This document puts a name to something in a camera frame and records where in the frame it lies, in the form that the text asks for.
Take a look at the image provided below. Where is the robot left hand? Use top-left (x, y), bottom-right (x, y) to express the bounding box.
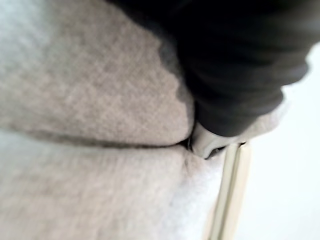
top-left (106, 0), bottom-right (320, 160)

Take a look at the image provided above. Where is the beige fabric cushion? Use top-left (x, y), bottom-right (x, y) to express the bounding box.
top-left (0, 0), bottom-right (288, 148)

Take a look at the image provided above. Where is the cream wooden sofa frame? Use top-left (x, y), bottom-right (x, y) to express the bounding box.
top-left (203, 141), bottom-right (253, 240)

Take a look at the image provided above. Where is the beige fabric sofa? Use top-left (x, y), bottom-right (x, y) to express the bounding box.
top-left (0, 129), bottom-right (226, 240)

